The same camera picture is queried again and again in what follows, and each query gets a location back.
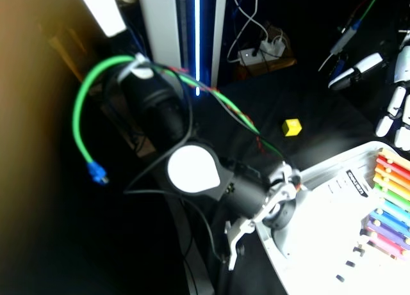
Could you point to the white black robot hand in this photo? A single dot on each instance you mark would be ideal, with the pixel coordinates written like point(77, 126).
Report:
point(402, 68)
point(314, 237)

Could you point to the white printed card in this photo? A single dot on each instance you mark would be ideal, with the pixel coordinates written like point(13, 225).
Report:
point(357, 183)

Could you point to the rainbow wooden hand piano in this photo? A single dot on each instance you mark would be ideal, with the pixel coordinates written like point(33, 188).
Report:
point(394, 205)

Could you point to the white tray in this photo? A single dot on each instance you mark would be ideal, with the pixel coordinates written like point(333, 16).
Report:
point(384, 277)

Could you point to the black table cloth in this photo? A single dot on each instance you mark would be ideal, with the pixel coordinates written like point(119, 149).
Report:
point(320, 96)

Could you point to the yellow cube block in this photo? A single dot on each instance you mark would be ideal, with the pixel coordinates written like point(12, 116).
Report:
point(291, 127)

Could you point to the brown cardboard box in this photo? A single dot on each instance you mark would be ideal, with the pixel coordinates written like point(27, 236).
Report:
point(282, 63)

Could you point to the narrow white panel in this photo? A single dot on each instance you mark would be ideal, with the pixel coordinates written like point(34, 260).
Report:
point(218, 36)

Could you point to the blue white light strip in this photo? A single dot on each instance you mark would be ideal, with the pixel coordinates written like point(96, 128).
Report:
point(197, 36)

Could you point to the white column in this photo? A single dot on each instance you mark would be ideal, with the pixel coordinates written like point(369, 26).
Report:
point(160, 23)

